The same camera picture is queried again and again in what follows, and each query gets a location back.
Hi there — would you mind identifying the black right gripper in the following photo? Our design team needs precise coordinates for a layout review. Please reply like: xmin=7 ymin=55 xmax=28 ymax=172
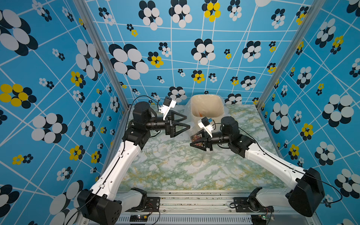
xmin=191 ymin=129 xmax=232 ymax=152

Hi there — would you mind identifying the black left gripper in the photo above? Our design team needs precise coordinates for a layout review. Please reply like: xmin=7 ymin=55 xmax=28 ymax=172
xmin=145 ymin=110 xmax=189 ymax=138

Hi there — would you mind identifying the clear jar with dried flowers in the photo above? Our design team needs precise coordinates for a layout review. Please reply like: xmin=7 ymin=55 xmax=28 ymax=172
xmin=202 ymin=151 xmax=213 ymax=163

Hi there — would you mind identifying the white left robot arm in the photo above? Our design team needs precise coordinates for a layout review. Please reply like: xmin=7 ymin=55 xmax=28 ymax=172
xmin=77 ymin=97 xmax=190 ymax=225

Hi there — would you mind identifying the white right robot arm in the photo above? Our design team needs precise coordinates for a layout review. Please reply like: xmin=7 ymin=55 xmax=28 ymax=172
xmin=190 ymin=116 xmax=325 ymax=217

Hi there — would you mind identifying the clear plastic bin liner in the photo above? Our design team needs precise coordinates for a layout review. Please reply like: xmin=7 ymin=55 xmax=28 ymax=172
xmin=184 ymin=94 xmax=229 ymax=137

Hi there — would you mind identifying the cream plastic trash bin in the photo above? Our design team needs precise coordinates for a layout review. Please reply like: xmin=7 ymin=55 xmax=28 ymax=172
xmin=189 ymin=94 xmax=229 ymax=123

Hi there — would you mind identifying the right green circuit board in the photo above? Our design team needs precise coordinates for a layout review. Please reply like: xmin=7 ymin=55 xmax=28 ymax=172
xmin=251 ymin=215 xmax=272 ymax=225

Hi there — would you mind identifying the green circuit board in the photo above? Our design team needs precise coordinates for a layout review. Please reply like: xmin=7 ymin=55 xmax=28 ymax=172
xmin=129 ymin=214 xmax=149 ymax=224
xmin=251 ymin=215 xmax=272 ymax=225

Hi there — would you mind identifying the left green circuit board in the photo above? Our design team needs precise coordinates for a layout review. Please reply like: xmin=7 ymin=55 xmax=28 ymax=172
xmin=129 ymin=214 xmax=149 ymax=224

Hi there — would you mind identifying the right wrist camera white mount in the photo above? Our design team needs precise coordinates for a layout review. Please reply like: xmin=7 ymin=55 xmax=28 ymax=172
xmin=198 ymin=117 xmax=214 ymax=138

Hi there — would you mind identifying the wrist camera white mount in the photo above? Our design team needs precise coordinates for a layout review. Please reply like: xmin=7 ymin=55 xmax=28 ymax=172
xmin=198 ymin=117 xmax=214 ymax=138
xmin=159 ymin=96 xmax=177 ymax=121

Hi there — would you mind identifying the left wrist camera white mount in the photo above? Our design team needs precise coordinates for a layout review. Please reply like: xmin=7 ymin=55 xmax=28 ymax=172
xmin=159 ymin=96 xmax=177 ymax=121

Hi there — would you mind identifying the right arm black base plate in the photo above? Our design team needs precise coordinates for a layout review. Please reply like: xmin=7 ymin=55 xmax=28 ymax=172
xmin=229 ymin=197 xmax=274 ymax=214

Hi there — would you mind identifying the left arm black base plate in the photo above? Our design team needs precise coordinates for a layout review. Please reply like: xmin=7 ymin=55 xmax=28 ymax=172
xmin=126 ymin=196 xmax=160 ymax=212

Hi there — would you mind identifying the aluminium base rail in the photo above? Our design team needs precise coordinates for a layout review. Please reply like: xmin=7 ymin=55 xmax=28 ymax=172
xmin=114 ymin=190 xmax=321 ymax=225

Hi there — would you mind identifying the aluminium frame post left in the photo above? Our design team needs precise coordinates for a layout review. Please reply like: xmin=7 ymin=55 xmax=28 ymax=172
xmin=73 ymin=0 xmax=130 ymax=110

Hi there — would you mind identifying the aluminium frame post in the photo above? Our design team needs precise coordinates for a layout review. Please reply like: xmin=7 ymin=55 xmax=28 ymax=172
xmin=257 ymin=0 xmax=327 ymax=110
xmin=73 ymin=0 xmax=130 ymax=110

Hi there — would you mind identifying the aluminium frame post right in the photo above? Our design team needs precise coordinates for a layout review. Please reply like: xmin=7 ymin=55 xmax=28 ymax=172
xmin=257 ymin=0 xmax=327 ymax=110

